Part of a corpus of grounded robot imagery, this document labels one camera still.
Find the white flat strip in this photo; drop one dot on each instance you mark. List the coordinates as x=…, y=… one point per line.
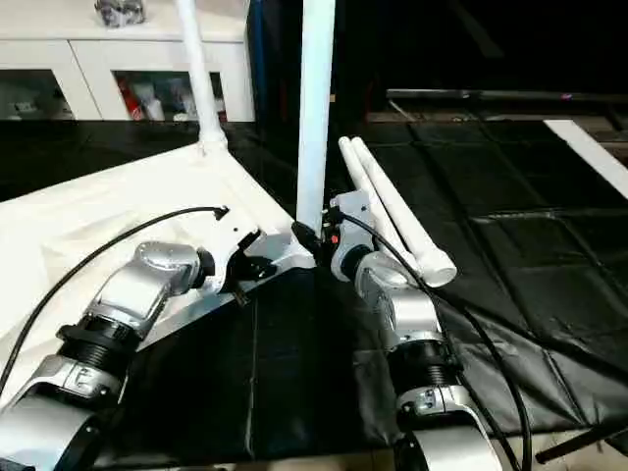
x=589, y=157

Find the dark long rail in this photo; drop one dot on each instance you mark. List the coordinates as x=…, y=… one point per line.
x=510, y=96

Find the grey crumpled object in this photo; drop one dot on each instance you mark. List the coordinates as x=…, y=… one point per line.
x=120, y=12

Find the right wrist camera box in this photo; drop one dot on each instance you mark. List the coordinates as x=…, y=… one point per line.
x=353, y=216

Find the black work mat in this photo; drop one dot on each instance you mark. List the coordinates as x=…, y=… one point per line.
x=549, y=294

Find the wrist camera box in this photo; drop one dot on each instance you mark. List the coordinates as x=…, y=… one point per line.
x=353, y=216
x=231, y=240

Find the white plastic table top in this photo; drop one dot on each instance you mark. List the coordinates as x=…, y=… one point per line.
x=98, y=216

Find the white glass-door cabinet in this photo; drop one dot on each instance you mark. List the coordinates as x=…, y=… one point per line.
x=59, y=59

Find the red bottle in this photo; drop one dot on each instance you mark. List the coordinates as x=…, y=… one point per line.
x=129, y=100

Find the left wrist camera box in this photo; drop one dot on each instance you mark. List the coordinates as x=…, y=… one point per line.
x=231, y=240

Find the white plastic table leg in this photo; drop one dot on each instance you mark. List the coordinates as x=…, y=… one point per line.
x=196, y=69
x=358, y=177
x=402, y=216
x=314, y=98

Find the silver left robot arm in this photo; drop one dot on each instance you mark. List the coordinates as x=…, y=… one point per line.
x=137, y=285

